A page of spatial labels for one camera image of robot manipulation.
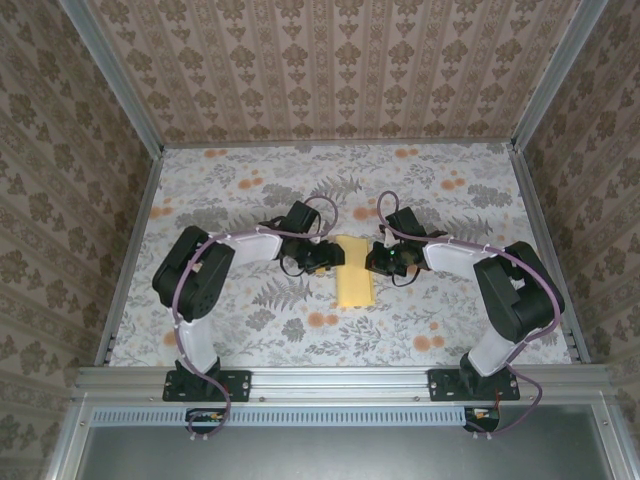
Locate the aluminium frame post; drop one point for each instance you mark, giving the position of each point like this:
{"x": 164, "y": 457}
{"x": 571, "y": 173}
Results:
{"x": 550, "y": 75}
{"x": 120, "y": 80}

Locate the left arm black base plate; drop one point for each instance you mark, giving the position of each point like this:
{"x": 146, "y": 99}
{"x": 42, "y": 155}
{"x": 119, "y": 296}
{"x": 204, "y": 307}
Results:
{"x": 240, "y": 385}

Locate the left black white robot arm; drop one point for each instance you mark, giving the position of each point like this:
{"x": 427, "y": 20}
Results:
{"x": 200, "y": 280}

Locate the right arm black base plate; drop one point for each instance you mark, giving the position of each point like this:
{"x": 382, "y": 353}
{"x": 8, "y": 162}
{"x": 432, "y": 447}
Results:
{"x": 440, "y": 385}

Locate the aluminium front frame rail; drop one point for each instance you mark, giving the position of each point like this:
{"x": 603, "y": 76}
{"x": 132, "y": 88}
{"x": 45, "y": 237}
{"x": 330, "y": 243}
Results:
{"x": 340, "y": 382}

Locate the aluminium side rail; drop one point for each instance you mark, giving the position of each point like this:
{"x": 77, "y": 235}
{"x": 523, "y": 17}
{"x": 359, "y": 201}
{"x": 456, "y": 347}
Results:
{"x": 131, "y": 250}
{"x": 547, "y": 250}

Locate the grey metal sheet panel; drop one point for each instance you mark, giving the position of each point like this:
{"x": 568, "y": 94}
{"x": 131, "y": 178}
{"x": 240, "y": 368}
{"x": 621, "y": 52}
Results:
{"x": 340, "y": 455}

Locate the aluminium back rail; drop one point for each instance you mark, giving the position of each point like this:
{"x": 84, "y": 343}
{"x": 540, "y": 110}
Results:
{"x": 340, "y": 144}

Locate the floral patterned table cover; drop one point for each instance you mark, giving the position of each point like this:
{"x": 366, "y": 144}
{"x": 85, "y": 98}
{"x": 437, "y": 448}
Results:
{"x": 300, "y": 170}

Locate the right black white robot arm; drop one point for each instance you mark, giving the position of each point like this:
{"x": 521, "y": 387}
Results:
{"x": 525, "y": 300}

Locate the yellow paper sheet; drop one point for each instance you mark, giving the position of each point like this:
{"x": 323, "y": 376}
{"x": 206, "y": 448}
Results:
{"x": 352, "y": 285}

